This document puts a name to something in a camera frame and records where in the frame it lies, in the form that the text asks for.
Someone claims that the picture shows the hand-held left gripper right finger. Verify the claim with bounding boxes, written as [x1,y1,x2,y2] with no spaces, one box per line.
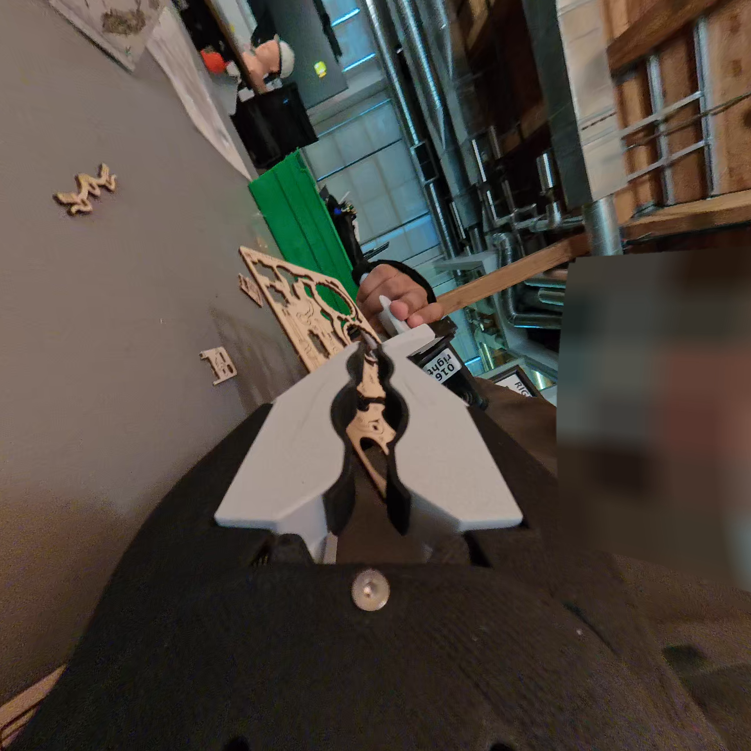
[377,341,525,557]

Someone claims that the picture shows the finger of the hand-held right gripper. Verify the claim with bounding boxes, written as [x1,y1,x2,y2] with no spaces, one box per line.
[381,325,438,356]

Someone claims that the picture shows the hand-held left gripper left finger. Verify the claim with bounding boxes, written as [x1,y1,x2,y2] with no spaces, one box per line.
[214,340,369,563]

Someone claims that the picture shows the wooden puzzle sheet gear holes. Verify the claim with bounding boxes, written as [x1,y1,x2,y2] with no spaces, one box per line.
[239,246,401,501]

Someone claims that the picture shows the small square wooden part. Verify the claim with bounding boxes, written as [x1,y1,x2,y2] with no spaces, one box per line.
[199,347,237,386]

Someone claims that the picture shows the long curvy wooden part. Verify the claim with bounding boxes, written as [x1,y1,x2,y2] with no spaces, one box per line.
[54,164,118,216]

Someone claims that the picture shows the grey desk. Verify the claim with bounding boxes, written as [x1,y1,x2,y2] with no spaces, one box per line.
[0,0,360,749]

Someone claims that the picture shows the person's right hand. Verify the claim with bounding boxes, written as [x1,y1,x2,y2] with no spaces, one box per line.
[356,264,442,331]

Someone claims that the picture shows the black framed sign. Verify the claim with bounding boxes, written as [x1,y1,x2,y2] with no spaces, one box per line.
[492,364,557,401]

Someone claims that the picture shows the wooden beam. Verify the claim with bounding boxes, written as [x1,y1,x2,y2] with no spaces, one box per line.
[437,230,590,316]

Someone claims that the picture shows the green plastic bin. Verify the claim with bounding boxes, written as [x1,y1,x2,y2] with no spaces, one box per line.
[248,148,360,301]

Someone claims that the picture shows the person's brown jacket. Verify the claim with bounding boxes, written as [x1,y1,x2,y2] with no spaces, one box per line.
[610,557,751,751]

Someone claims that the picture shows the dark grey panel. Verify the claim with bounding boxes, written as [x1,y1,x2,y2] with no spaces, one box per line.
[246,0,351,110]

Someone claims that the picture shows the clear plastic bag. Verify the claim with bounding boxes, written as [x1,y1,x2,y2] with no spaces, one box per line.
[146,6,254,180]

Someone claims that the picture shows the illustrated instruction booklet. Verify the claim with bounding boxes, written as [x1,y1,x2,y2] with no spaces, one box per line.
[49,0,166,72]

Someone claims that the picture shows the silver ventilation duct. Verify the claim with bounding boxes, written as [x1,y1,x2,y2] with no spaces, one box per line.
[364,0,467,259]

